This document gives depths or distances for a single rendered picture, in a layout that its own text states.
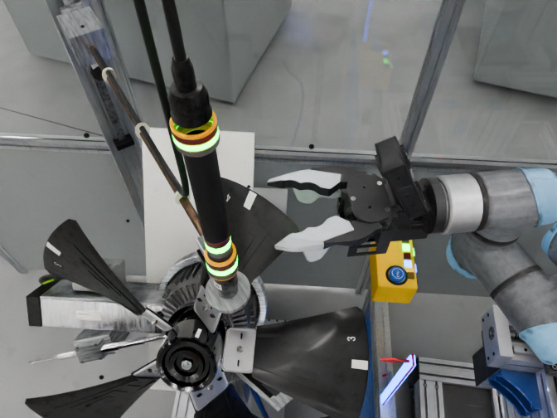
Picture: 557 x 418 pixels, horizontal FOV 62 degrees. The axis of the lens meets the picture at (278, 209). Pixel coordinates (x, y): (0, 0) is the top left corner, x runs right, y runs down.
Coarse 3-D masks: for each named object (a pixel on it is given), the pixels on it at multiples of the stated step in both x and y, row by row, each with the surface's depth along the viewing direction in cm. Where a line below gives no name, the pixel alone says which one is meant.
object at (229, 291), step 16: (176, 64) 36; (192, 64) 37; (176, 80) 38; (192, 80) 38; (176, 96) 38; (192, 96) 38; (208, 96) 40; (176, 112) 39; (192, 112) 39; (208, 112) 41; (192, 128) 40; (224, 288) 67
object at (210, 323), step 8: (200, 288) 94; (200, 296) 94; (200, 304) 94; (208, 304) 92; (200, 312) 94; (208, 312) 91; (216, 312) 89; (208, 320) 91; (216, 320) 89; (208, 328) 91
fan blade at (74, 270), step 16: (64, 224) 83; (48, 240) 88; (64, 240) 86; (80, 240) 83; (48, 256) 92; (64, 256) 89; (80, 256) 86; (96, 256) 84; (48, 272) 97; (64, 272) 95; (80, 272) 90; (96, 272) 87; (112, 272) 85; (96, 288) 94; (112, 288) 88; (128, 304) 91
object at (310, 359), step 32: (320, 320) 96; (352, 320) 95; (256, 352) 93; (288, 352) 93; (320, 352) 93; (352, 352) 93; (288, 384) 90; (320, 384) 90; (352, 384) 91; (352, 416) 90
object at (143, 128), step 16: (144, 16) 42; (176, 16) 34; (144, 32) 43; (176, 32) 34; (176, 48) 35; (112, 80) 85; (160, 80) 47; (160, 96) 49; (144, 128) 78; (160, 160) 74; (176, 160) 58; (176, 192) 70
